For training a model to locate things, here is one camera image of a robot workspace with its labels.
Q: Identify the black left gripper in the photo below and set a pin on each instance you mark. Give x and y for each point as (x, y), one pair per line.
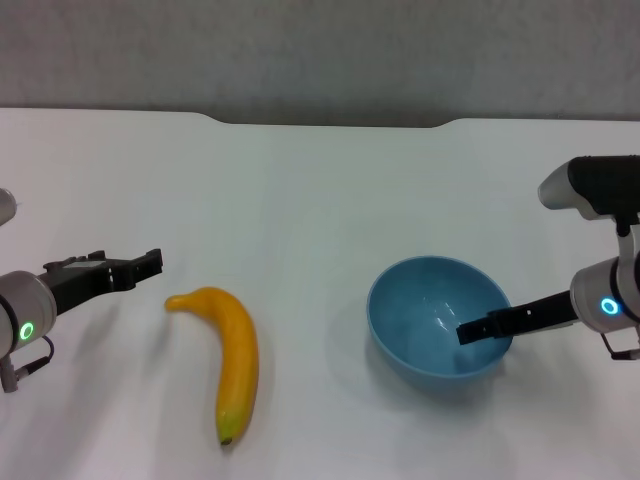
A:
(80, 282)

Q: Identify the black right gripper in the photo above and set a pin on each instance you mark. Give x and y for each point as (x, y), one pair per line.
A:
(542, 312)

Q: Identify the blue plastic bowl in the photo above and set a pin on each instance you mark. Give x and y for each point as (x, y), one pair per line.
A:
(415, 310)

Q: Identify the yellow banana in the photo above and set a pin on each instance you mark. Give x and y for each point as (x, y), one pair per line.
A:
(235, 345)

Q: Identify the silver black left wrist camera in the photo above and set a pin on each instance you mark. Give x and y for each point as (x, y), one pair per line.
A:
(5, 206)

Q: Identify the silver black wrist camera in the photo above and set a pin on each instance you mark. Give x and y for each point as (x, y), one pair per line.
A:
(595, 187)
(5, 206)

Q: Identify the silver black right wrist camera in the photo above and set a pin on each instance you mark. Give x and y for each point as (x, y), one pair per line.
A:
(595, 187)

